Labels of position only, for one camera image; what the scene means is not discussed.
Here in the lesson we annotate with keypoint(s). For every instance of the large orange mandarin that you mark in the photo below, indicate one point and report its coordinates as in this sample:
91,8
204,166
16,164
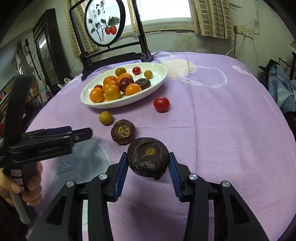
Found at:
123,75

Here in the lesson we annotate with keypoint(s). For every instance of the purple patterned tablecloth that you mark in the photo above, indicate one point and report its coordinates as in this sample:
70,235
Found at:
222,123

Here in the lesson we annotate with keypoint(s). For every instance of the small mandarin orange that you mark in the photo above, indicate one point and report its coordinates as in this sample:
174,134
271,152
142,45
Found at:
112,93

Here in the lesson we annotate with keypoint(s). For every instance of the large yellow-green citrus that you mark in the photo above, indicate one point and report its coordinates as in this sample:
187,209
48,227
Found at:
119,71

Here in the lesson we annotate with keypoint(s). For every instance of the person's left hand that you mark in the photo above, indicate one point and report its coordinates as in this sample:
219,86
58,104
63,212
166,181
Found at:
32,197

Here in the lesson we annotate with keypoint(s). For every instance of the right beige checked curtain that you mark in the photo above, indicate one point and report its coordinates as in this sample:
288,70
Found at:
212,18

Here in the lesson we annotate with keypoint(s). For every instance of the white oval plate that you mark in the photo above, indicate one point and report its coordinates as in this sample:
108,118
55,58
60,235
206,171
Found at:
159,74

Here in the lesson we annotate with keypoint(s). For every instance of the white plastic bag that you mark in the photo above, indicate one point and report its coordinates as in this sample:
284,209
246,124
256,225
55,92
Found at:
66,81

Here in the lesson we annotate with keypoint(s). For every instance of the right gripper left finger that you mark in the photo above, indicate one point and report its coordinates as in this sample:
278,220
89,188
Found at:
62,220

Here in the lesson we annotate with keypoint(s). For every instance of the blue clothes pile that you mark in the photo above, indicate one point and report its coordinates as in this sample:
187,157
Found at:
282,89

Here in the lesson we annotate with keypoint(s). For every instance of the black framed round screen ornament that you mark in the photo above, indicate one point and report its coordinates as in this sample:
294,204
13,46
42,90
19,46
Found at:
104,23

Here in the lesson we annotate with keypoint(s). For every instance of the yellow-orange citrus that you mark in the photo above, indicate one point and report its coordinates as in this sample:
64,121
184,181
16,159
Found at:
132,89

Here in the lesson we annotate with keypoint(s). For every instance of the small yellow-green kumquat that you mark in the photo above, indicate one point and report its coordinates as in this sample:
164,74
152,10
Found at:
105,118
148,74

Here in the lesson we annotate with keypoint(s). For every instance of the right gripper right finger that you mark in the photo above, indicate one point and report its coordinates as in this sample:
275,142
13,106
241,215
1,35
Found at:
233,219

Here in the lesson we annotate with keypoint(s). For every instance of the dark wooden cabinet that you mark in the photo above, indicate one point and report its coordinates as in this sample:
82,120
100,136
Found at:
50,51

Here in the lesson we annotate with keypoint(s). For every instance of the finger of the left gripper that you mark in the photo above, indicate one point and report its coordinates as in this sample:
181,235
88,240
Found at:
49,131
79,135

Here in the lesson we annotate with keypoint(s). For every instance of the dark wrinkled passion fruit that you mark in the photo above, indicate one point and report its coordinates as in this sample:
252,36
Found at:
148,157

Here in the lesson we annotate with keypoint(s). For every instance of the dark red plum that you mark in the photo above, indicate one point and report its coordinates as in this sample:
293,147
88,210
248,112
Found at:
124,83

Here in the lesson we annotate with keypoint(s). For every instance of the dark oblong passion fruit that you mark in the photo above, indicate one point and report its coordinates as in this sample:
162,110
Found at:
123,132

